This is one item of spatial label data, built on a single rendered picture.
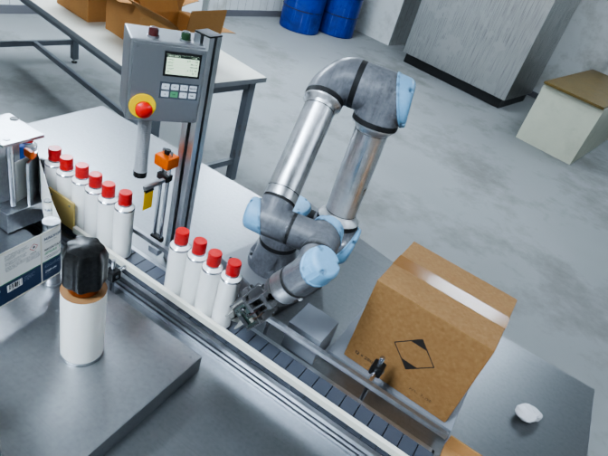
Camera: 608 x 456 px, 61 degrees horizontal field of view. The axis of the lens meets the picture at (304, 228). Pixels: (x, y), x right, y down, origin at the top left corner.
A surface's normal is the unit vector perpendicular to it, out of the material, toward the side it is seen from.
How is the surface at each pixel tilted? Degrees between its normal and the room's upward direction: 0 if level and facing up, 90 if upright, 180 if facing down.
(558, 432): 0
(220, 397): 0
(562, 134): 90
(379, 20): 90
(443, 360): 90
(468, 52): 90
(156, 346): 0
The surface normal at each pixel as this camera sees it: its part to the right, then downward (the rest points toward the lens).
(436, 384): -0.53, 0.37
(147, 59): 0.39, 0.61
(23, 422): 0.25, -0.79
